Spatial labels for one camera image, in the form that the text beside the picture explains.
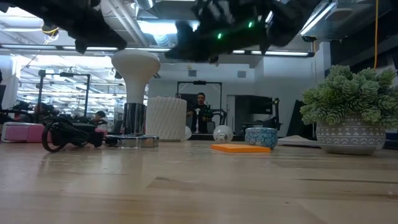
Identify bright ceiling light panel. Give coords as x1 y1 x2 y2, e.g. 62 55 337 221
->
298 0 338 37

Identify person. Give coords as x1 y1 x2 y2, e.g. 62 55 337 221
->
91 110 108 125
186 92 215 134

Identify pink case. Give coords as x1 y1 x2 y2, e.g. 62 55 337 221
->
1 121 108 144

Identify small white light bulb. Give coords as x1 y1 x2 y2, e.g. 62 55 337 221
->
213 124 234 144

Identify black leaning panel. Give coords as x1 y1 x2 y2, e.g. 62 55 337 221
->
285 99 307 138

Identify black lamp power cable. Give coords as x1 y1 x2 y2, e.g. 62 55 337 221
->
41 115 108 153

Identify orange sticky note pad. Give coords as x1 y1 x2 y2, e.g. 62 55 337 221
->
210 143 271 154

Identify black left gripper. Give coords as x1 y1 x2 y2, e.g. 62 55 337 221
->
0 0 127 54

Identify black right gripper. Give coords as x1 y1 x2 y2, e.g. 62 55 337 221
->
164 0 271 63

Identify black background rig frame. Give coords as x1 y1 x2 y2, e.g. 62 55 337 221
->
176 80 223 131
34 69 91 123

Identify white ribbed mug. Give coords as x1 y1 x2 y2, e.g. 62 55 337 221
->
145 96 187 141

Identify linear ceiling light fixture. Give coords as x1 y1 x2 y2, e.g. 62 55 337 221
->
0 44 315 58

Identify green succulent in patterned pot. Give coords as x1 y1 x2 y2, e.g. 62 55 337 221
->
300 64 398 156

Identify blue patterned bowl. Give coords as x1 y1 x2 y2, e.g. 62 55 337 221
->
244 127 279 150

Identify yellow cable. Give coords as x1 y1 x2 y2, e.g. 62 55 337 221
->
371 0 379 69

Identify black monitor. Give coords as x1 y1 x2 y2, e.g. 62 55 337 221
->
234 95 282 131

